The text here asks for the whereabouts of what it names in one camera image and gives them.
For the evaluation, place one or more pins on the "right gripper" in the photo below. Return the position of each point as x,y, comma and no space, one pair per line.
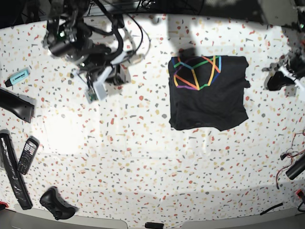
116,74

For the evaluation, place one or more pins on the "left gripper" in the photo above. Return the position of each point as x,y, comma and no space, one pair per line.
288,71

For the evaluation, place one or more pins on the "black T-shirt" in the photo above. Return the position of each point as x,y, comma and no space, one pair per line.
207,91

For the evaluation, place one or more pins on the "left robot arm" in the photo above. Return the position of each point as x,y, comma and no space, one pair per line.
295,33

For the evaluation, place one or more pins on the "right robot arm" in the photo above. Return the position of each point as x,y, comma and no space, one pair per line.
68,36

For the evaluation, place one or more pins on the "light blue highlighter marker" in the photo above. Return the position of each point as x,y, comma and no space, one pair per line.
17,77

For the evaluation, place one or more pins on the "black TV remote control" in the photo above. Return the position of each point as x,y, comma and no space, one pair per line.
27,156

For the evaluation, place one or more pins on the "long black plastic bar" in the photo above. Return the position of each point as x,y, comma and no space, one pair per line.
10,165

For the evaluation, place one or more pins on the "small red clip right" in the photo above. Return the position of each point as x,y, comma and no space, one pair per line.
300,194

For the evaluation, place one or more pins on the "small red clip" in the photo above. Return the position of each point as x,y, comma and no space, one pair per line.
300,194
3,206

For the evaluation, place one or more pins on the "black game controller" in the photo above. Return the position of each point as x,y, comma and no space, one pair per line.
56,205

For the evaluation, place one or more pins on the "small red clip left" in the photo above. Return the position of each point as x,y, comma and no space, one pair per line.
3,206

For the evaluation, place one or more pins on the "small black box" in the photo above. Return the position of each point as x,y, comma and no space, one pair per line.
154,225

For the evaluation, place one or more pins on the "black curved plastic handle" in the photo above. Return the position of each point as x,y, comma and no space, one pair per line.
14,104

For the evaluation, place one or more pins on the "black cylinder with wires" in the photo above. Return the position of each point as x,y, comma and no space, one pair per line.
296,169

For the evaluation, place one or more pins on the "black cable tie strip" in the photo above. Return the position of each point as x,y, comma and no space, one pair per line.
271,208

